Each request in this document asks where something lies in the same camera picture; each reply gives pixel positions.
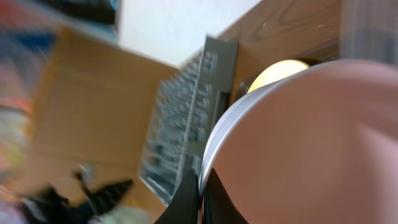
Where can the pink white bowl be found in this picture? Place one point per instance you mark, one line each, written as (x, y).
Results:
(317, 147)

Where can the dark brown serving tray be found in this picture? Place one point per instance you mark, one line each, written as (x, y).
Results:
(324, 53)

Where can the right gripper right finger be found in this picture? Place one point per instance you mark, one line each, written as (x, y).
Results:
(218, 207)

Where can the clear plastic bin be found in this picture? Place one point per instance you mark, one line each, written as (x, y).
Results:
(368, 30)

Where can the yellow round plate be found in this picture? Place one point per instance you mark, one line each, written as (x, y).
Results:
(277, 72)

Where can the grey plastic dishwasher rack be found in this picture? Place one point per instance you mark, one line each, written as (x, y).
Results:
(187, 107)

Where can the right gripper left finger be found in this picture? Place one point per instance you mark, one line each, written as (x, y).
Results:
(183, 208)

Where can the cardboard box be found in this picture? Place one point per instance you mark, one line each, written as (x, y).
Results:
(94, 109)

